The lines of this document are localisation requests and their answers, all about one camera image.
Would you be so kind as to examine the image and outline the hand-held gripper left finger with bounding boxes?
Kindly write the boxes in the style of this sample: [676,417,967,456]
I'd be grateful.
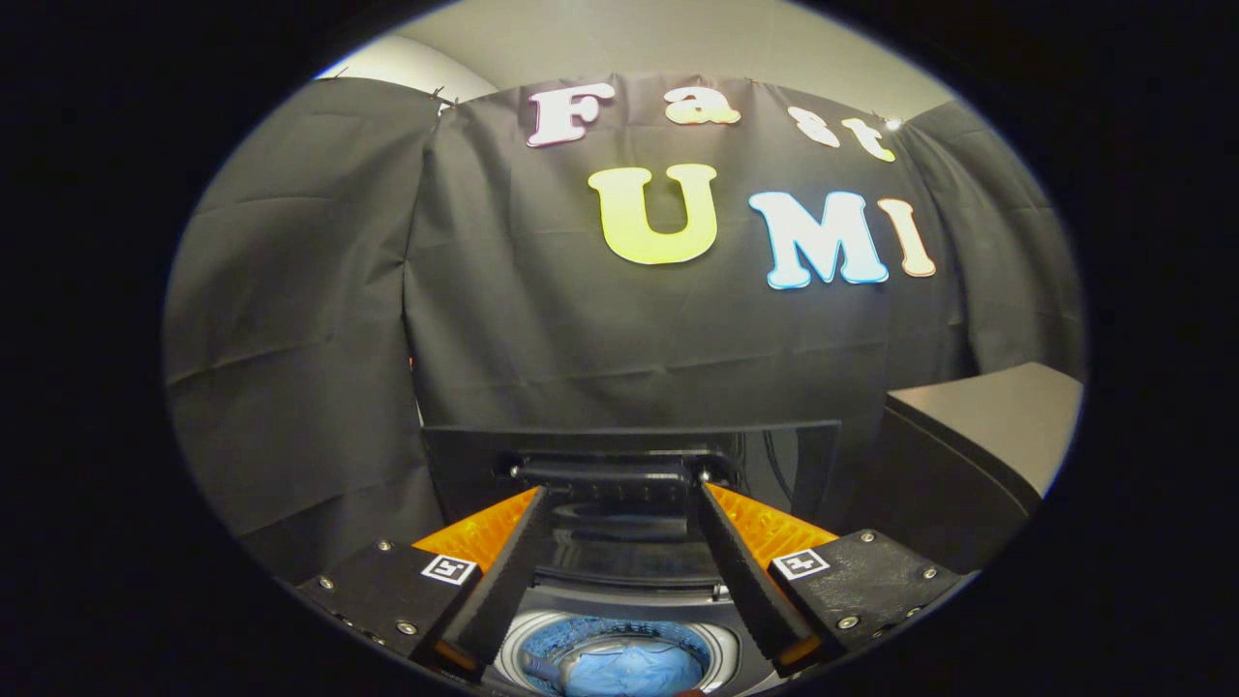
[295,487,553,679]

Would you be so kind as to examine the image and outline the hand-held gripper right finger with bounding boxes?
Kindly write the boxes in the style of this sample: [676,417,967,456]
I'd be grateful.
[697,484,964,679]

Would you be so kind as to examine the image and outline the light blue polo shirt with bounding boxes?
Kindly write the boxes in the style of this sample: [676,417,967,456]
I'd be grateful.
[557,644,706,697]

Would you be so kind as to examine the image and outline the black backdrop cloth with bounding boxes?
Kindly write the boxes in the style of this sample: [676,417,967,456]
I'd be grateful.
[163,73,1087,582]

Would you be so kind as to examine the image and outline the beige cabinet with dark top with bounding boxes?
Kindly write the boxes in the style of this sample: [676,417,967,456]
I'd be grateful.
[840,363,1083,578]

